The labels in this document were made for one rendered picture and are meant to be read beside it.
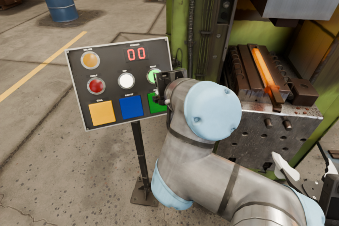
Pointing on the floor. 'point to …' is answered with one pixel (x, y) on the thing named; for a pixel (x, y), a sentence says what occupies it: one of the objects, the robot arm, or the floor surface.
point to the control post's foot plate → (149, 200)
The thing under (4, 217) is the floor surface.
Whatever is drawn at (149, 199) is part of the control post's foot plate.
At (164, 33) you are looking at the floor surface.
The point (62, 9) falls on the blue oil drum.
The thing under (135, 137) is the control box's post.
